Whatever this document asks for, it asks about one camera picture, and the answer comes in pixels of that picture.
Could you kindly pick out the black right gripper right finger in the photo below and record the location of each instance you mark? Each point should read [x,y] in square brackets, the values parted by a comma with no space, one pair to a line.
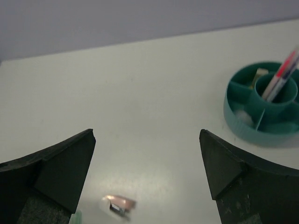
[248,189]

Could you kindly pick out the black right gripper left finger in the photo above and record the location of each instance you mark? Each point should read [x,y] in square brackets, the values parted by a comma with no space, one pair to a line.
[45,187]

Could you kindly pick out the green glue stick tube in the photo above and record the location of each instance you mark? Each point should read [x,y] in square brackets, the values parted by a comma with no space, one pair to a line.
[76,218]

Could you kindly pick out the clear tape roll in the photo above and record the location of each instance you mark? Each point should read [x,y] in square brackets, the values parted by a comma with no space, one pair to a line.
[244,117]

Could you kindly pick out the pink white stapler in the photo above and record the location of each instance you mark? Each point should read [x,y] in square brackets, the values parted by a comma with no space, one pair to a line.
[118,207]

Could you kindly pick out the thin purple pen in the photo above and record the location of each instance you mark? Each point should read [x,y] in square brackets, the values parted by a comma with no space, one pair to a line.
[283,84]

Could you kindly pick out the pink pen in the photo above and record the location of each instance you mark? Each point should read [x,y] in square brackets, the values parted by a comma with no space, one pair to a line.
[279,79]

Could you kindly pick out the teal round divided container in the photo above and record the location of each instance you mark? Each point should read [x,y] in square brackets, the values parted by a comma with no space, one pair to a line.
[275,123]

